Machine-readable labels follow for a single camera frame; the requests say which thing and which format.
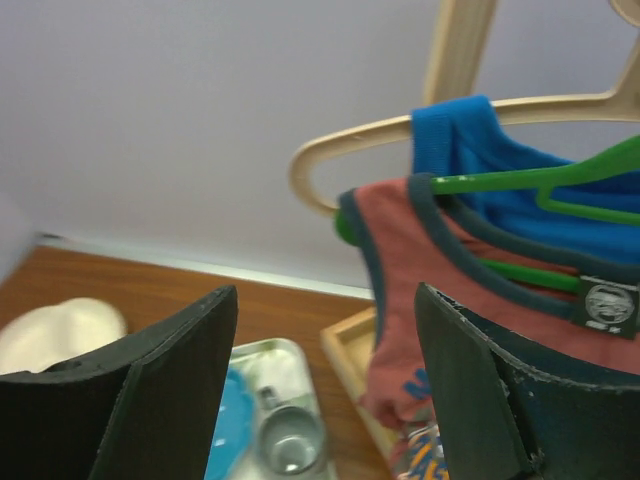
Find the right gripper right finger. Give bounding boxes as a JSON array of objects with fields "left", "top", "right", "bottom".
[{"left": 414, "top": 284, "right": 639, "bottom": 479}]

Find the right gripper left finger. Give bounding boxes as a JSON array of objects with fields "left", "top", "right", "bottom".
[{"left": 1, "top": 285, "right": 238, "bottom": 479}]

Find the maroon motorcycle tank top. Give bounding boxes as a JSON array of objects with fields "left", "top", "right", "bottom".
[{"left": 339, "top": 173, "right": 640, "bottom": 480}]

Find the green velvet hanger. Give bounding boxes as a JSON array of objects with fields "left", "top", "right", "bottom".
[{"left": 333, "top": 135, "right": 639, "bottom": 293}]

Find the blue tank top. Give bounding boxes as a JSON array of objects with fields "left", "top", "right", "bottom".
[{"left": 410, "top": 96, "right": 639, "bottom": 264}]

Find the beige plastic hanger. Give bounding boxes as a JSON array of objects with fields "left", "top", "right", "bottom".
[{"left": 288, "top": 0, "right": 640, "bottom": 216}]

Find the blue dotted plate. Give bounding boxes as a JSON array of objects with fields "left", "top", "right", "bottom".
[{"left": 204, "top": 367, "right": 255, "bottom": 480}]

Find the floral serving tray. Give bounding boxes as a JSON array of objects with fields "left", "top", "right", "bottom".
[{"left": 228, "top": 338, "right": 338, "bottom": 479}]

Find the cream divided plate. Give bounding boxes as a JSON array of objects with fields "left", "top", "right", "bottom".
[{"left": 1, "top": 298, "right": 128, "bottom": 374}]

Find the grey ceramic mug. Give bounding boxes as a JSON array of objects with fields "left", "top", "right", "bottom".
[{"left": 255, "top": 386, "right": 327, "bottom": 479}]

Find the wooden clothes rack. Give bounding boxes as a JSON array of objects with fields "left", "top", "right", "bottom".
[{"left": 321, "top": 0, "right": 497, "bottom": 459}]

